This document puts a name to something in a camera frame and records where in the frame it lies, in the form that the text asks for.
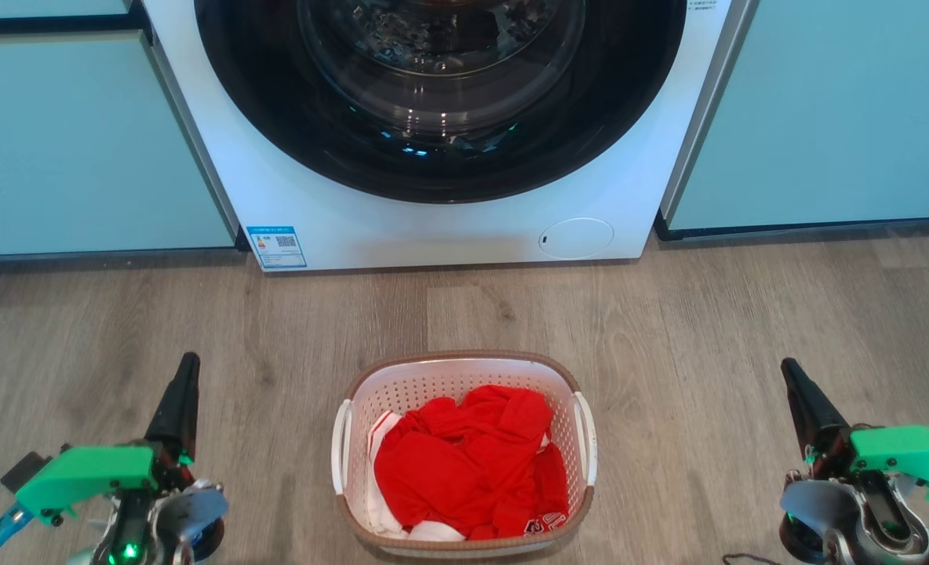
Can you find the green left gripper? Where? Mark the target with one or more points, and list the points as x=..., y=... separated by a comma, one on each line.
x=80, y=475

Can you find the wide pale green cabinet door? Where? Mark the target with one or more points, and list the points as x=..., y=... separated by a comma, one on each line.
x=825, y=110

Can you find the white garment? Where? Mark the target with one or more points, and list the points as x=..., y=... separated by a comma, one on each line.
x=380, y=510

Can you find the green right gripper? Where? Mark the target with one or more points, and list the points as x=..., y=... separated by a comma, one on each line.
x=908, y=451

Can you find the round white filter cover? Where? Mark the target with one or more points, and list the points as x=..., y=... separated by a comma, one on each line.
x=577, y=238

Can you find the pale green cabinet drawer front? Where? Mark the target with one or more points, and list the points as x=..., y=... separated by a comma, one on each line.
x=41, y=6

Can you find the large pale green cabinet door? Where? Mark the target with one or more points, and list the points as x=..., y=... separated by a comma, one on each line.
x=80, y=141

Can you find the black round washer door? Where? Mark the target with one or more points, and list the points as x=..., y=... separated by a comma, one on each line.
x=276, y=118

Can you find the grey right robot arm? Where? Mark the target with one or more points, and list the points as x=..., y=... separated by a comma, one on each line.
x=857, y=518

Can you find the white front-load washing machine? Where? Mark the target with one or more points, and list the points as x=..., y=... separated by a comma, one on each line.
x=433, y=227

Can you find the red garment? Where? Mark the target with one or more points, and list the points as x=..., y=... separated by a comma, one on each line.
x=464, y=463

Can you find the white brown-rimmed laundry basket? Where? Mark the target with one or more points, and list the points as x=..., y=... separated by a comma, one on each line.
x=433, y=377

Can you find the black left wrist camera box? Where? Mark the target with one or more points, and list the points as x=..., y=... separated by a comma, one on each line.
x=27, y=471

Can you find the small white text sticker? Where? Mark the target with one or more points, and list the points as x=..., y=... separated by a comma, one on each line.
x=702, y=4

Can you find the blue energy label sticker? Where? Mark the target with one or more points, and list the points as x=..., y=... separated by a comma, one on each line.
x=276, y=247

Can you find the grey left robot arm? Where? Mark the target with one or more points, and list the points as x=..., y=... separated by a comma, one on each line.
x=166, y=522

